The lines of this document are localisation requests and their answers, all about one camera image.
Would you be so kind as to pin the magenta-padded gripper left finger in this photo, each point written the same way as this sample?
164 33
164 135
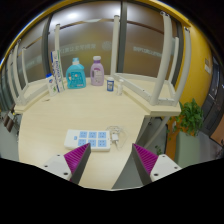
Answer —
77 158

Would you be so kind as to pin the small slim white bottle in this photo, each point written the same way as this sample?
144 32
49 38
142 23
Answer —
120 88

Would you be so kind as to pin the row of brown chairs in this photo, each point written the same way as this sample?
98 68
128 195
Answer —
8 121

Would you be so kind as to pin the white charger block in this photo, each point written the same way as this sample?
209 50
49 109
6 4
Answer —
115 137

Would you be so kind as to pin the purple detergent bottle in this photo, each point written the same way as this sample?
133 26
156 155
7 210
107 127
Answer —
97 74

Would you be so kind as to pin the tall toothpaste box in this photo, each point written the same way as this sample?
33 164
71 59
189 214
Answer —
57 71

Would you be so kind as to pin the blue detergent bottle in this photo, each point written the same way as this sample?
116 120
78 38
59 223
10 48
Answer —
76 78

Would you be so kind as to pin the dark double door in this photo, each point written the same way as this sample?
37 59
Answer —
213 103

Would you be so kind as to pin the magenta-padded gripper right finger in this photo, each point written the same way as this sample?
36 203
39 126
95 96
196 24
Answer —
146 159

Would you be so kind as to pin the white power strip blue sockets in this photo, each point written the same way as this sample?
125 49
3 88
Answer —
71 140

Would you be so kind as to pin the upturned white-legged table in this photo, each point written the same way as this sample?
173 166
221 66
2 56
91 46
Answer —
163 60
28 96

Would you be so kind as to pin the green potted plant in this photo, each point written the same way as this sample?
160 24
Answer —
190 120

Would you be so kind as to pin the small blue white jar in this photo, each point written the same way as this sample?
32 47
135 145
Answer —
110 85

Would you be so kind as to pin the white bottle blue cap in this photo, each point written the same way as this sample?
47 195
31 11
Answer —
51 86

